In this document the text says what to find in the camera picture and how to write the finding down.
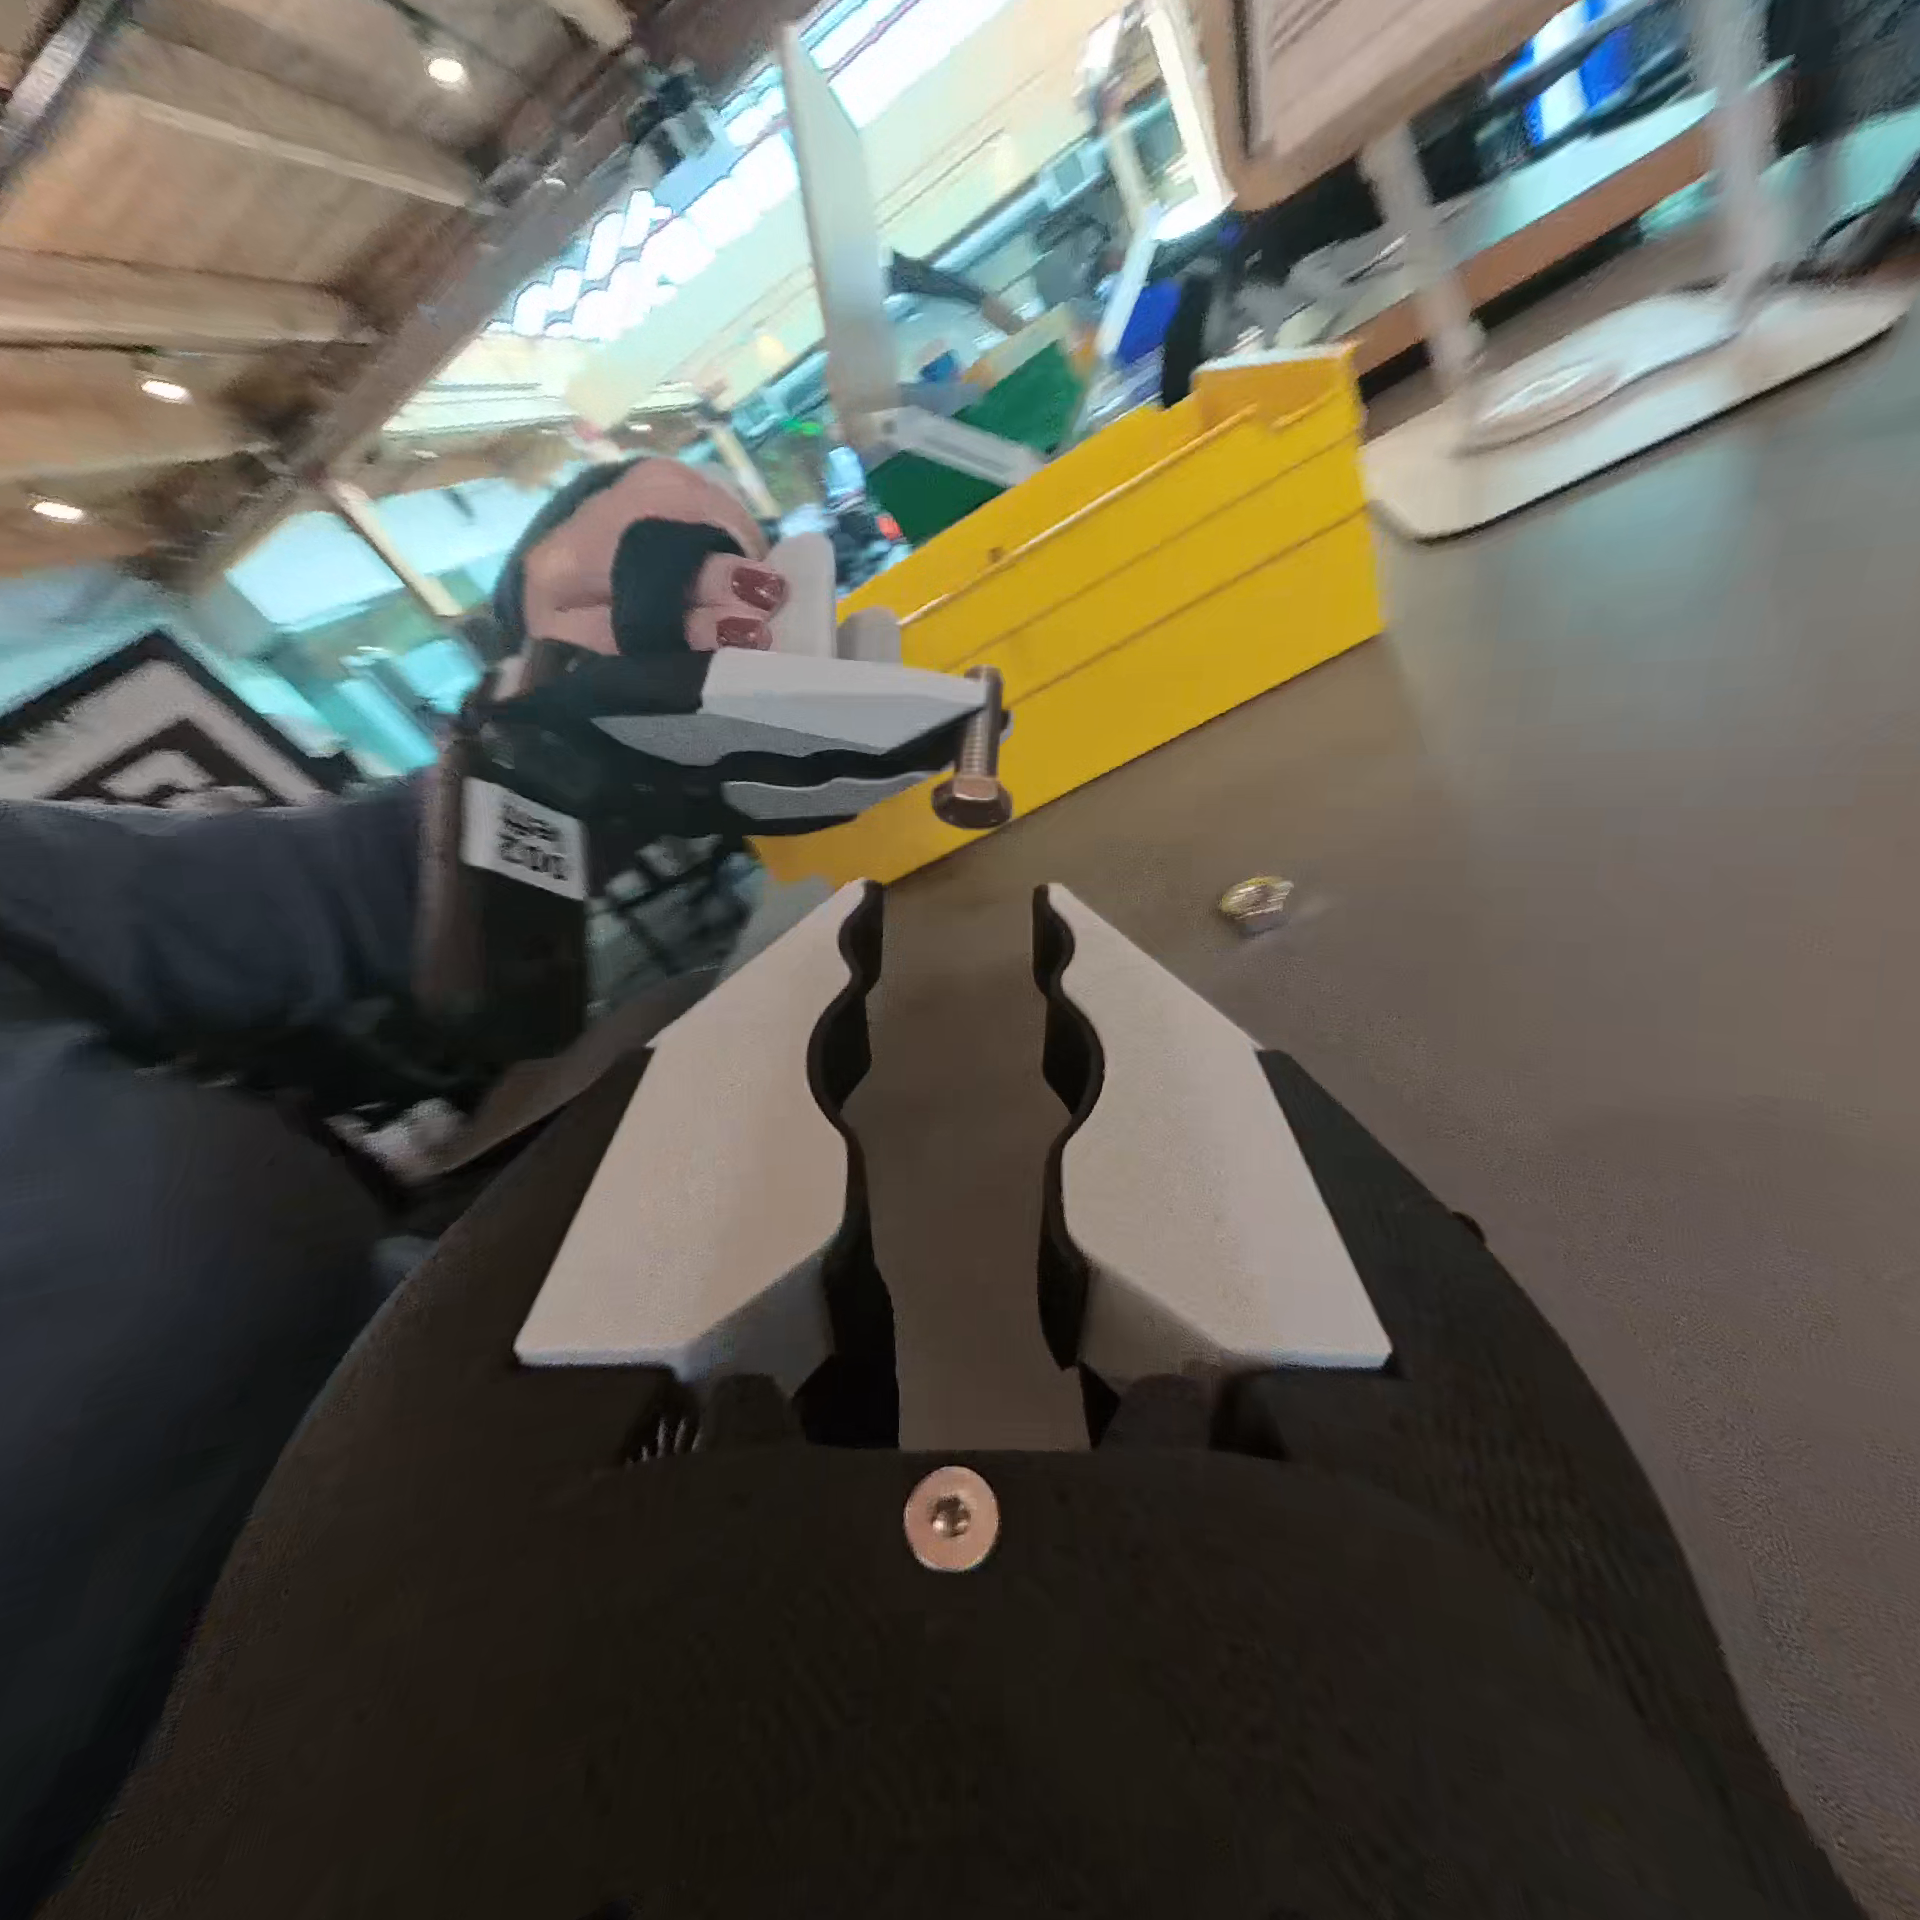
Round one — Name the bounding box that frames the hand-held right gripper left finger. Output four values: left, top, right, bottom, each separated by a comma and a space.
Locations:
513, 880, 902, 1449

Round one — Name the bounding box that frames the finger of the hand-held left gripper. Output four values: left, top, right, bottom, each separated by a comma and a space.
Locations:
591, 613, 1003, 770
717, 756, 945, 827

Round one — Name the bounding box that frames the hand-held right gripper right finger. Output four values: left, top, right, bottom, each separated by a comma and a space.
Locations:
1030, 882, 1395, 1449

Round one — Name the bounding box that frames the steel hex bolt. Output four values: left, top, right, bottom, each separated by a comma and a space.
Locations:
931, 665, 1016, 832

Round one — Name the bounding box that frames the yellow plastic bin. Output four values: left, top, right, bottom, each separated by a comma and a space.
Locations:
745, 344, 1384, 890

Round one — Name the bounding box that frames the person's left forearm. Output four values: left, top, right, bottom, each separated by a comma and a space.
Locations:
0, 780, 496, 1059

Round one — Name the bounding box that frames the person's left hand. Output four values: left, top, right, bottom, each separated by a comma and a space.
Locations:
502, 457, 793, 664

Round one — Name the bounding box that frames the green plastic bin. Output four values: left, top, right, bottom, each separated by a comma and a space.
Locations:
867, 335, 1086, 531

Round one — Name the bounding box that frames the black white marker board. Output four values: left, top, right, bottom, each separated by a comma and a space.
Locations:
0, 627, 365, 818

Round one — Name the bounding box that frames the white document stand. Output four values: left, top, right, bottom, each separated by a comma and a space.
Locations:
1358, 0, 1920, 544

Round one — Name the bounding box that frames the wood edged desk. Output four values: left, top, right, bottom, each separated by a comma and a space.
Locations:
1319, 47, 1823, 385

